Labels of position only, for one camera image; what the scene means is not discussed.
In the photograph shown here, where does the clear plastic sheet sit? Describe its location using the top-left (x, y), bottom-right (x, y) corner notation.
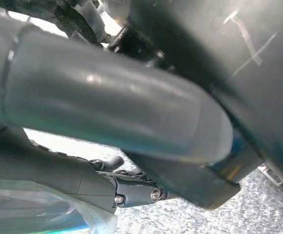
top-left (0, 179), bottom-right (119, 234)

